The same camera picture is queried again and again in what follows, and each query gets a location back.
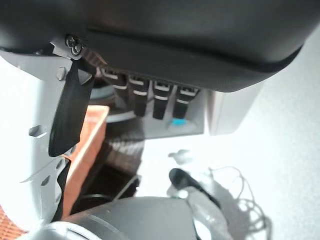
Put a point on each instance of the silver robot right leg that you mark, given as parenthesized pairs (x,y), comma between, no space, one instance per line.
(197,197)

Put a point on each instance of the white appliance enclosure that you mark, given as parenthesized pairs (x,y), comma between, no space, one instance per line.
(235,110)

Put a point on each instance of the grey front-load washing machine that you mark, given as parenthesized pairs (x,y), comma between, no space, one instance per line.
(160,117)

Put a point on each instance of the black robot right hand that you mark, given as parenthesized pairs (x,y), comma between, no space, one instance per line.
(162,37)

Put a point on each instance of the blue white energy label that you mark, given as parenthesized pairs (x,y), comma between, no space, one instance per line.
(178,122)

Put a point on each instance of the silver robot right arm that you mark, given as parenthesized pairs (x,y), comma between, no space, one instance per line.
(105,225)

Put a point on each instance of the brown wicker laundry basket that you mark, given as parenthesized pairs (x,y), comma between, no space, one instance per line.
(85,160)

